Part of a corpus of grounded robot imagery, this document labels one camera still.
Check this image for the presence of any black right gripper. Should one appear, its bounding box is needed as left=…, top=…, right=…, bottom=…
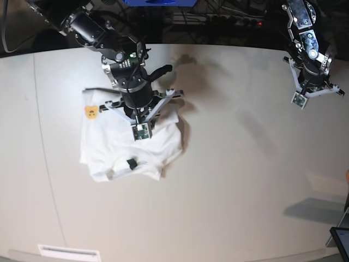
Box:
left=111, top=73, right=153, bottom=117

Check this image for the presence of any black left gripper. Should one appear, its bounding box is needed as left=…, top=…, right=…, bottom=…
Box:
left=298, top=65, right=329, bottom=93

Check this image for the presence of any white printed T-shirt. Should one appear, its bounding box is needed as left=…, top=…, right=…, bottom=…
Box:
left=80, top=89, right=183, bottom=182

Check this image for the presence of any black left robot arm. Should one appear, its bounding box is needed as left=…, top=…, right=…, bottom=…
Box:
left=282, top=1, right=339, bottom=96

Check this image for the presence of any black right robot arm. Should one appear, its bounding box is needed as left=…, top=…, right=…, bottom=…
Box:
left=28, top=1, right=153, bottom=118

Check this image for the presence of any laptop with dark screen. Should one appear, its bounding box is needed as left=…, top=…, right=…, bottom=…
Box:
left=326, top=188, right=349, bottom=262

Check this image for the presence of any white paper label strip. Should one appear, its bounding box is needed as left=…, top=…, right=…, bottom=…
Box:
left=38, top=245, right=101, bottom=261

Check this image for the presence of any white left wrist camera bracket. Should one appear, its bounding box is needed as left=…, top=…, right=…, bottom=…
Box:
left=283, top=56, right=345, bottom=110

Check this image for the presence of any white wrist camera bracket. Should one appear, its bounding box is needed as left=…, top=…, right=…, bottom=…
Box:
left=99, top=88, right=184, bottom=141
left=283, top=56, right=345, bottom=110

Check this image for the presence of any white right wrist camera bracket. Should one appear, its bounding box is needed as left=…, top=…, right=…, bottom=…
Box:
left=99, top=88, right=184, bottom=141

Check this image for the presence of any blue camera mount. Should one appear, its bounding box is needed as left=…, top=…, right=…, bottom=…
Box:
left=123, top=0, right=197, bottom=7

